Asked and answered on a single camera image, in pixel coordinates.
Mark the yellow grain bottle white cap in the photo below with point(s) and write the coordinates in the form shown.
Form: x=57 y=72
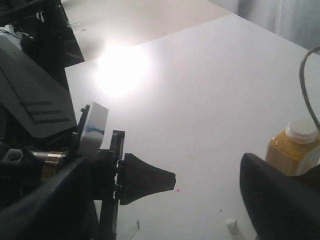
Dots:
x=296 y=149

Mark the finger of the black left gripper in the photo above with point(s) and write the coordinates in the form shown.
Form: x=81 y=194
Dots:
x=138 y=179

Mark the white backdrop curtain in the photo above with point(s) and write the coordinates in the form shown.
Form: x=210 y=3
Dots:
x=297 y=21

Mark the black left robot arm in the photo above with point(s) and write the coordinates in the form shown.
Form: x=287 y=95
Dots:
x=37 y=118

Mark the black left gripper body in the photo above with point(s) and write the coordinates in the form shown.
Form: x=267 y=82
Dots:
x=103 y=179

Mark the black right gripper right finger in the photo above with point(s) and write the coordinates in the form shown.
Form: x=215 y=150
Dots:
x=280 y=207

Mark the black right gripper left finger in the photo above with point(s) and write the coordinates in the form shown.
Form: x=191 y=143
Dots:
x=60 y=209

